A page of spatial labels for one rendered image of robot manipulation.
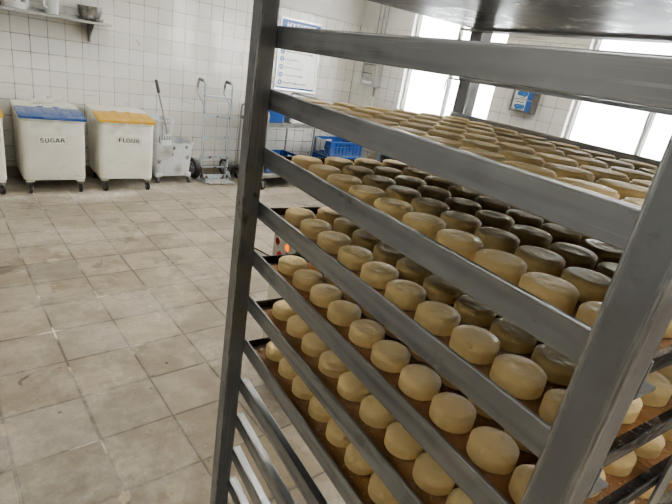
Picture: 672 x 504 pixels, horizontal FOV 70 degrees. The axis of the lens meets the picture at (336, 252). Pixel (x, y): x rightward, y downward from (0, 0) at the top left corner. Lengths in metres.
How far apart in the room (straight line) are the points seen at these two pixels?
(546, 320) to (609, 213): 0.09
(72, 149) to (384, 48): 4.79
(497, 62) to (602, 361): 0.24
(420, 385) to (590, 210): 0.30
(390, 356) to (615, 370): 0.33
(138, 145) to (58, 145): 0.72
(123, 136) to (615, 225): 5.11
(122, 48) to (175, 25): 0.64
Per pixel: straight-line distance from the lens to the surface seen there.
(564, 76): 0.40
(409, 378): 0.59
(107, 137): 5.29
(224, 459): 1.11
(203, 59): 6.22
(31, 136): 5.16
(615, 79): 0.38
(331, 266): 0.63
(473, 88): 1.04
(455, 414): 0.56
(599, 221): 0.38
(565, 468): 0.40
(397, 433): 0.65
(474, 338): 0.52
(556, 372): 0.53
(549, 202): 0.40
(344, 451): 0.77
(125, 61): 5.92
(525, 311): 0.42
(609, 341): 0.35
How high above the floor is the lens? 1.57
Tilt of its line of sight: 21 degrees down
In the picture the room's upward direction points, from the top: 10 degrees clockwise
